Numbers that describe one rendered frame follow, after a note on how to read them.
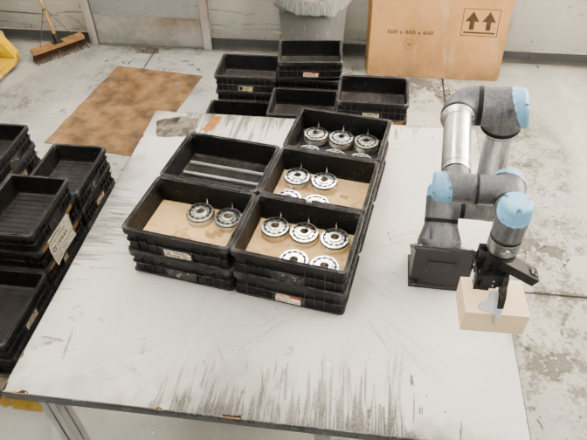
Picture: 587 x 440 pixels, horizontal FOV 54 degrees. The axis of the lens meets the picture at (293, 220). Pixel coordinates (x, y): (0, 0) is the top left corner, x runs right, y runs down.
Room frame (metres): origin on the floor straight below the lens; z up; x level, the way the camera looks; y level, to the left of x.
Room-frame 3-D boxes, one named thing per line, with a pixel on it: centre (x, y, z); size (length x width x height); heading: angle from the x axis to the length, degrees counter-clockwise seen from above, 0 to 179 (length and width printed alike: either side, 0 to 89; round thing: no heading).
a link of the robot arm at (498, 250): (0.94, -0.50, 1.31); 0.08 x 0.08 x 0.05
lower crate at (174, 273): (1.50, 0.37, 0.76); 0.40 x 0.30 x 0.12; 73
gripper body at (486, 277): (0.94, -0.49, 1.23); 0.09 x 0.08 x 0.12; 83
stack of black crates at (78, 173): (2.33, 1.17, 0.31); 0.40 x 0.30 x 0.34; 172
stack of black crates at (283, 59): (3.31, -0.13, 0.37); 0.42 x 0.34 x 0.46; 82
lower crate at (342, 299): (1.38, -0.02, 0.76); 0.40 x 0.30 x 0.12; 73
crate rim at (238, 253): (1.38, -0.02, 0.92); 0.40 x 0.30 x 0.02; 73
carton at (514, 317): (0.94, -0.52, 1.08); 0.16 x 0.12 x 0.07; 83
